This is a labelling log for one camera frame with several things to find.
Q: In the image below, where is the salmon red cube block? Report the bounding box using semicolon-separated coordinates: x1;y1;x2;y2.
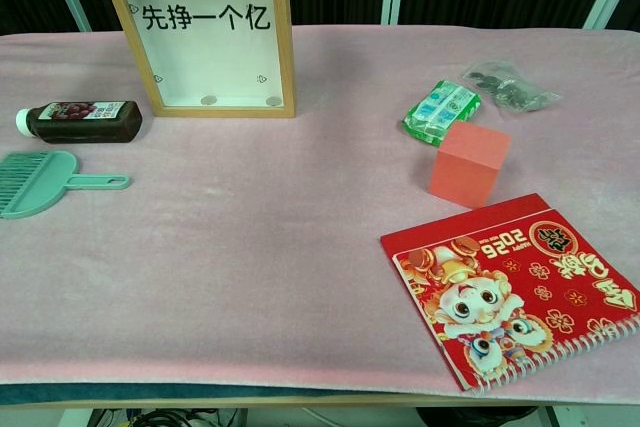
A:
428;120;513;210

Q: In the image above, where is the clear bag of coins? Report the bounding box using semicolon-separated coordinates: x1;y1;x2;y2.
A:
460;59;561;113

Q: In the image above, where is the pink table cloth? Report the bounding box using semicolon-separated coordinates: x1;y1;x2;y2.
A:
0;24;640;396

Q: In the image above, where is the teal plastic brush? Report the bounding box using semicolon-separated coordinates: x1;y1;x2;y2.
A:
0;149;132;221

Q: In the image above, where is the black cable bundle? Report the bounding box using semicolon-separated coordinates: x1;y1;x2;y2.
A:
92;407;246;427

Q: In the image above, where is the dark juice bottle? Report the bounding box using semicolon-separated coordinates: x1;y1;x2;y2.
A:
14;99;144;146

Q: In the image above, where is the wooden framed money box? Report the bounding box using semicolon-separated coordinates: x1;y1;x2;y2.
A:
96;0;299;120

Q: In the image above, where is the red 2026 spiral calendar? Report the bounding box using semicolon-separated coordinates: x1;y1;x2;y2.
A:
379;192;640;393

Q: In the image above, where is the green tissue pack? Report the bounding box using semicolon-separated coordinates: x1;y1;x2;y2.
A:
402;78;483;148

